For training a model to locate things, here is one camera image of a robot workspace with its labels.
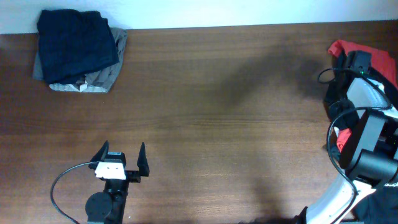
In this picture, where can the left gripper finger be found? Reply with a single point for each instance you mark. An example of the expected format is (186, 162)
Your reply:
(101, 154)
(142, 162)

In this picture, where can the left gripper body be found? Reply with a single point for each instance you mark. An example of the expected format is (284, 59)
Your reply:
(131, 177)

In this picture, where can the black polo shirt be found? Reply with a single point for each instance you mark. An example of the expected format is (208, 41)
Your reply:
(379, 92)

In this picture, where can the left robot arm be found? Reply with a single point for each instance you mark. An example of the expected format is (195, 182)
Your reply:
(108, 205)

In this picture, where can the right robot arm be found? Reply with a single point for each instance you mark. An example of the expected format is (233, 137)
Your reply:
(361, 140)

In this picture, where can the red t-shirt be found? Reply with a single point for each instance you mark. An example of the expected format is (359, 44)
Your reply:
(382, 69)

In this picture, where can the folded grey garment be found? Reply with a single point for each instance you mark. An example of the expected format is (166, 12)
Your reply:
(96, 82)

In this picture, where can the folded navy blue garment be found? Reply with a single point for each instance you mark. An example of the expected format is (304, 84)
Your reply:
(73, 43)

